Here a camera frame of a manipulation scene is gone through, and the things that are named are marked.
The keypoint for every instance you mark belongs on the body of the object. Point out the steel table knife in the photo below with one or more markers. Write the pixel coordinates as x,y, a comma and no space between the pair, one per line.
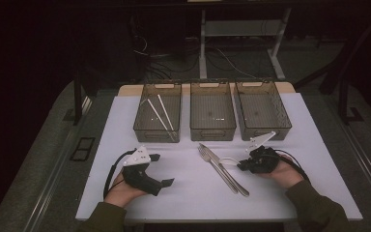
230,178

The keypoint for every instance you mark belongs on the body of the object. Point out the steel fork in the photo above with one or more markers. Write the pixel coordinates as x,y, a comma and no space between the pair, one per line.
217,170

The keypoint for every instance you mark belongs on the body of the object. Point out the white metal desk frame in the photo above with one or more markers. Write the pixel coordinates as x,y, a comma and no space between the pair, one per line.
241,28

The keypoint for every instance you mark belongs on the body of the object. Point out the person's right hand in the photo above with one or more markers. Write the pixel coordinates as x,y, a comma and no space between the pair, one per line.
285,175

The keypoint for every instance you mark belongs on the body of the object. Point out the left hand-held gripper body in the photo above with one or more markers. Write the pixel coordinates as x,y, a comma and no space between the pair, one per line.
140,179

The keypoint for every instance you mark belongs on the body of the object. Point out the metal floor rail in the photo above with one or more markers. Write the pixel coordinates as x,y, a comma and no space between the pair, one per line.
368,167
50,183

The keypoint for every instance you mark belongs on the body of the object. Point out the person's left hand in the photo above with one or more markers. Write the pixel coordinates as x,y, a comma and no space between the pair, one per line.
122,195

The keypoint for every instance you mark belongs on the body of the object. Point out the black metal stand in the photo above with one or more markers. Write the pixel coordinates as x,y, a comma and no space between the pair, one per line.
343,103
77,103

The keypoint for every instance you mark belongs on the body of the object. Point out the white table mat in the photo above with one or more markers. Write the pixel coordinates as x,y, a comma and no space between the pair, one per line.
186,199

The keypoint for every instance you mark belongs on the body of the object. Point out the clear brown plastic bin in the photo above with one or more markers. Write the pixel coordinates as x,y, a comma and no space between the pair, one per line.
261,109
212,111
158,112

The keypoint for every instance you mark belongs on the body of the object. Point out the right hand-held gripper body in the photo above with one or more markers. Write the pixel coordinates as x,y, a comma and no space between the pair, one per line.
264,159

